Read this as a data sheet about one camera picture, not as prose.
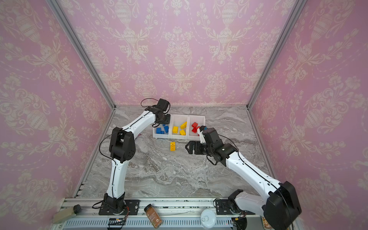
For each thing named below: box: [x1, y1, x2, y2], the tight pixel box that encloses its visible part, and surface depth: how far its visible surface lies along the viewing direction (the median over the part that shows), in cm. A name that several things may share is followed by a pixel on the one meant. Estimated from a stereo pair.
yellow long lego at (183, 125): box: [179, 121, 188, 130], surface depth 108 cm
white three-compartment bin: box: [152, 114, 206, 140], surface depth 105 cm
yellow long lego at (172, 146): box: [170, 141, 176, 152], surface depth 97 cm
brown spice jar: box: [143, 203, 163, 230], surface depth 70 cm
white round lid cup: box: [200, 208, 218, 230], surface depth 68 cm
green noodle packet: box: [260, 215, 276, 230], surface depth 70 cm
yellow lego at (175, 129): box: [172, 126, 179, 134], surface depth 105 cm
